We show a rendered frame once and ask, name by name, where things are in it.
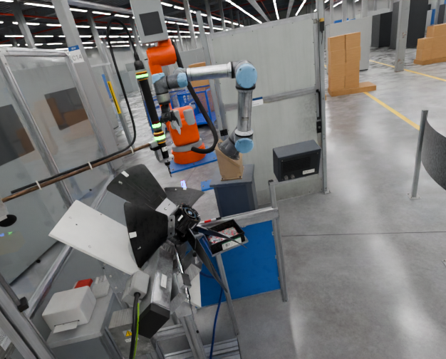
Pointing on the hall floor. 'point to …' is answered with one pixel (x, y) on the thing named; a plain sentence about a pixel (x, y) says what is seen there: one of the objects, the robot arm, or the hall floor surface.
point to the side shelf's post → (110, 345)
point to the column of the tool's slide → (13, 320)
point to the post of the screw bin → (227, 293)
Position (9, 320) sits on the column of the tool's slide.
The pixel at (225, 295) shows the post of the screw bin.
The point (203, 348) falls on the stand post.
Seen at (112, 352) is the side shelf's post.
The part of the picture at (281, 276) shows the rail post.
